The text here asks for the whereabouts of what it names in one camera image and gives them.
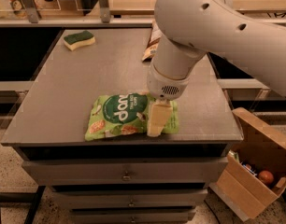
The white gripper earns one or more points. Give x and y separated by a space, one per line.
163 85

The green rice chip bag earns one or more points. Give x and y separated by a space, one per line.
117 115

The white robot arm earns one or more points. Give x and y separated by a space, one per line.
192 28

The brown chip bag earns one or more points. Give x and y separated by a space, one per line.
151 48

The grey drawer cabinet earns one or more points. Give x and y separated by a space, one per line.
131 179

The blue snack packet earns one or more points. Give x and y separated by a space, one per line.
249 168

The cardboard box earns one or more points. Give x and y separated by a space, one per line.
264 148

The green yellow sponge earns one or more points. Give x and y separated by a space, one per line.
78 40

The red apple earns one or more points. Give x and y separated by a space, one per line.
266 177

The wooden shelf with metal posts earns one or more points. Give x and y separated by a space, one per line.
56 12

